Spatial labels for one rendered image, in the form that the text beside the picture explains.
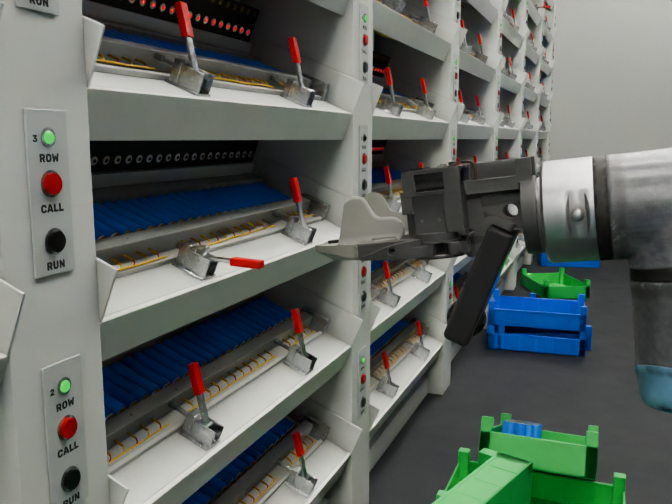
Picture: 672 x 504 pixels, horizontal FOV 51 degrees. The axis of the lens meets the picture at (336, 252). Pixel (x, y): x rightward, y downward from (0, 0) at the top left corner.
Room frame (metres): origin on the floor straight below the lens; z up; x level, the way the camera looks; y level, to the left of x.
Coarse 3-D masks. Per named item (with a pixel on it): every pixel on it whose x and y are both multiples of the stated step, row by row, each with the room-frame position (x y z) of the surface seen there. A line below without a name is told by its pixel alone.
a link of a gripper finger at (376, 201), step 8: (376, 192) 0.70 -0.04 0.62; (368, 200) 0.70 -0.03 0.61; (376, 200) 0.70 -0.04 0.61; (384, 200) 0.70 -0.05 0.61; (376, 208) 0.70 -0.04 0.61; (384, 208) 0.70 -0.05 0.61; (384, 216) 0.70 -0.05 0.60; (392, 216) 0.69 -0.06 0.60; (400, 216) 0.69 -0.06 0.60; (408, 232) 0.69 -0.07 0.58; (336, 240) 0.70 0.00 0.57
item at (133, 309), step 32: (288, 192) 1.16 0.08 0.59; (320, 192) 1.14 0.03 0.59; (320, 224) 1.10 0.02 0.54; (160, 256) 0.74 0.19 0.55; (224, 256) 0.81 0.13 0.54; (256, 256) 0.85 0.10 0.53; (288, 256) 0.90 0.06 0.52; (320, 256) 1.02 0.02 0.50; (128, 288) 0.64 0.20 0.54; (160, 288) 0.67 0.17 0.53; (192, 288) 0.69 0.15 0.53; (224, 288) 0.76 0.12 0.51; (256, 288) 0.84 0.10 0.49; (128, 320) 0.60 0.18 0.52; (160, 320) 0.65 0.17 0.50; (192, 320) 0.72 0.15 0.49
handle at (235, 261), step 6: (204, 252) 0.73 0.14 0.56; (210, 258) 0.73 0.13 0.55; (216, 258) 0.72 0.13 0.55; (222, 258) 0.72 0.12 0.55; (228, 258) 0.72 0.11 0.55; (234, 258) 0.72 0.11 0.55; (240, 258) 0.72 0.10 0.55; (246, 258) 0.72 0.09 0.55; (234, 264) 0.71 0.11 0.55; (240, 264) 0.71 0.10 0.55; (246, 264) 0.71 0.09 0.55; (252, 264) 0.71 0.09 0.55; (258, 264) 0.70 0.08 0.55
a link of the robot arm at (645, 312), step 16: (640, 272) 0.56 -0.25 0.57; (656, 272) 0.54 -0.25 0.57; (640, 288) 0.56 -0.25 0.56; (656, 288) 0.54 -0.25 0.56; (640, 304) 0.56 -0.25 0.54; (656, 304) 0.54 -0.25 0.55; (640, 320) 0.56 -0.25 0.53; (656, 320) 0.54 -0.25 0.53; (640, 336) 0.56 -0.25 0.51; (656, 336) 0.54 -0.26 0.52; (640, 352) 0.56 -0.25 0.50; (656, 352) 0.54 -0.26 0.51; (640, 368) 0.55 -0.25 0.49; (656, 368) 0.53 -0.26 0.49; (640, 384) 0.56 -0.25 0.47; (656, 384) 0.54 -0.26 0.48; (656, 400) 0.54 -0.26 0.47
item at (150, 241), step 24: (216, 216) 0.87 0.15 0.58; (240, 216) 0.91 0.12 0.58; (264, 216) 0.98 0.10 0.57; (288, 216) 1.06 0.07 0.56; (96, 240) 0.66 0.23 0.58; (120, 240) 0.68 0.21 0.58; (144, 240) 0.71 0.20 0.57; (168, 240) 0.75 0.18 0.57; (192, 240) 0.81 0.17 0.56; (120, 264) 0.66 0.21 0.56
